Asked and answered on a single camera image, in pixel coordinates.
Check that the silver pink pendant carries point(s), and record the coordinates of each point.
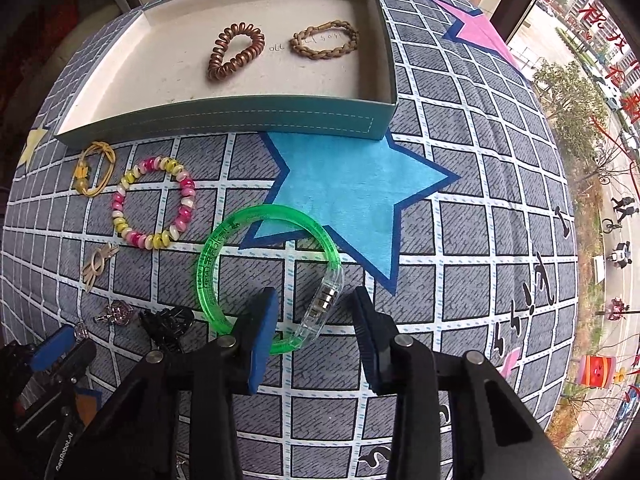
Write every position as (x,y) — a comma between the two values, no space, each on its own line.
(117,311)

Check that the colourful window sticker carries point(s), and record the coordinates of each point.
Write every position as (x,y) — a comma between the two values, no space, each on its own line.
(597,371)

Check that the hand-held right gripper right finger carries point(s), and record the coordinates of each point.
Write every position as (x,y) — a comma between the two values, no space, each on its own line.
(367,330)

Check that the beige hair clip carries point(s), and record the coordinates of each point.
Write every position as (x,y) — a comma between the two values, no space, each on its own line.
(95,265)

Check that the grey checked star blanket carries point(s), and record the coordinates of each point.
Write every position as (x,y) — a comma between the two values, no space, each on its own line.
(475,240)

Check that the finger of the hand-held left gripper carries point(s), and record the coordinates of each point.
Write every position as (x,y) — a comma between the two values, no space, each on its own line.
(52,346)
(82,357)

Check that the red window lettering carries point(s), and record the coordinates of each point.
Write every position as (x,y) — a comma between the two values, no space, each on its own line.
(612,75)

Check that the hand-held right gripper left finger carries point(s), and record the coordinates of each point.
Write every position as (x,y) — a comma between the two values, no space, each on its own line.
(262,340)

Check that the black hair clip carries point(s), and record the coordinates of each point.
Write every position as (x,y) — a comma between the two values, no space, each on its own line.
(165,322)

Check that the shallow teal cardboard box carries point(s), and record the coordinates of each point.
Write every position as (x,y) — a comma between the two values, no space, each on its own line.
(300,95)

